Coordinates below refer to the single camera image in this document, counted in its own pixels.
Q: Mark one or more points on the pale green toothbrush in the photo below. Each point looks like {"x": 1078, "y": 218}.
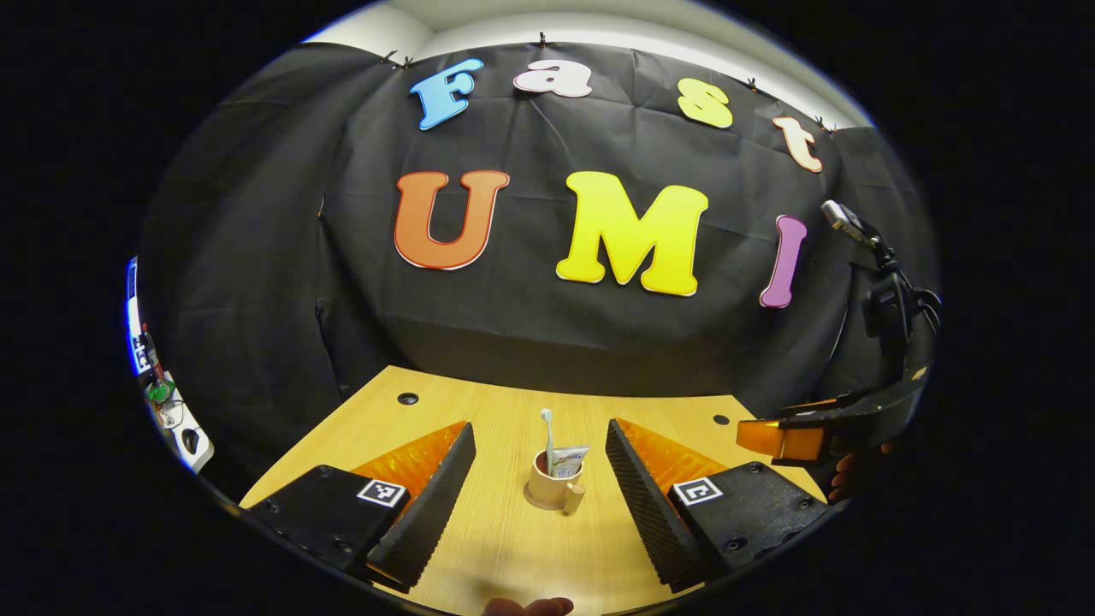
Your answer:
{"x": 547, "y": 428}

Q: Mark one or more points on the white power strip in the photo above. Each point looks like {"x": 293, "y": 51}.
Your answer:
{"x": 186, "y": 436}

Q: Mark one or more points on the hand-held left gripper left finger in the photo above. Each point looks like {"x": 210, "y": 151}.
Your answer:
{"x": 432, "y": 513}

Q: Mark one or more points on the blue and white panel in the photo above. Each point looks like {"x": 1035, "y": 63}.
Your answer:
{"x": 133, "y": 316}

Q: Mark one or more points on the beige cup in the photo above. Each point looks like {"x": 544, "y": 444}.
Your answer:
{"x": 547, "y": 486}

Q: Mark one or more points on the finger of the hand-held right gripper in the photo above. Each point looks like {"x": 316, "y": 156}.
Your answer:
{"x": 855, "y": 428}
{"x": 825, "y": 404}

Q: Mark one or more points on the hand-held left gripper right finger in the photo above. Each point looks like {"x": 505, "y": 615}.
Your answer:
{"x": 646, "y": 505}

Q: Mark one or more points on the white toothpaste tube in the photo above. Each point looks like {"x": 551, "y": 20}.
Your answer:
{"x": 569, "y": 462}

